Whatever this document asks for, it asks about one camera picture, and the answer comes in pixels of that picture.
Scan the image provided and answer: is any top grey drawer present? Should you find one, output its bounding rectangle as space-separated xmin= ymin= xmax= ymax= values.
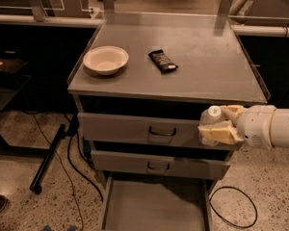
xmin=78 ymin=113 xmax=241 ymax=150

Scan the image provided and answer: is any black snack bar wrapper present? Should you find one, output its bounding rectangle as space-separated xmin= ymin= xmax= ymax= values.
xmin=148 ymin=49 xmax=178 ymax=74

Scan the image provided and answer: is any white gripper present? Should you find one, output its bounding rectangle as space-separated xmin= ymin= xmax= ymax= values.
xmin=198 ymin=105 xmax=276 ymax=149

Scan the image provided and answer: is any black cable left of cabinet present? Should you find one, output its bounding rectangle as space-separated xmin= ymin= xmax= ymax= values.
xmin=66 ymin=132 xmax=104 ymax=202

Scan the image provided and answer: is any middle grey drawer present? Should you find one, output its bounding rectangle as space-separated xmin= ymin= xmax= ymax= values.
xmin=92 ymin=150 xmax=229 ymax=180

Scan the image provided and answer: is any white round bowl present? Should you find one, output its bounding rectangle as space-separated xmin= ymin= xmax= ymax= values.
xmin=83 ymin=46 xmax=129 ymax=75

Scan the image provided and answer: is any black looped floor cable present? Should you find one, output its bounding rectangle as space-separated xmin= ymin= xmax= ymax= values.
xmin=208 ymin=186 xmax=258 ymax=230

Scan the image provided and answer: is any bottom grey open drawer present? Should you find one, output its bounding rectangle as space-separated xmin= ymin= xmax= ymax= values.
xmin=98 ymin=174 xmax=213 ymax=231

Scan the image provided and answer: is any grey drawer cabinet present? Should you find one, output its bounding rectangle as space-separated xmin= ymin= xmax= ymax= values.
xmin=68 ymin=13 xmax=269 ymax=231

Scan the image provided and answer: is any clear plastic bottle white cap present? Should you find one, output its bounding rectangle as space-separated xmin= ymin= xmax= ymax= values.
xmin=197 ymin=105 xmax=232 ymax=147

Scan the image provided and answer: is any black stand leg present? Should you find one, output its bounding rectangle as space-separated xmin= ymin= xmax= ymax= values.
xmin=30 ymin=124 xmax=66 ymax=194

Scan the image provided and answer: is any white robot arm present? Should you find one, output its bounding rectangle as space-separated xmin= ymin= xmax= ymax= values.
xmin=197 ymin=105 xmax=289 ymax=149

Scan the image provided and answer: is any dark side table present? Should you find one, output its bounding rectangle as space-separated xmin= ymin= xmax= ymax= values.
xmin=0 ymin=52 xmax=30 ymax=111

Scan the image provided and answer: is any white horizontal rail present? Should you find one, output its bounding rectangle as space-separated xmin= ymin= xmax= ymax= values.
xmin=0 ymin=14 xmax=102 ymax=28

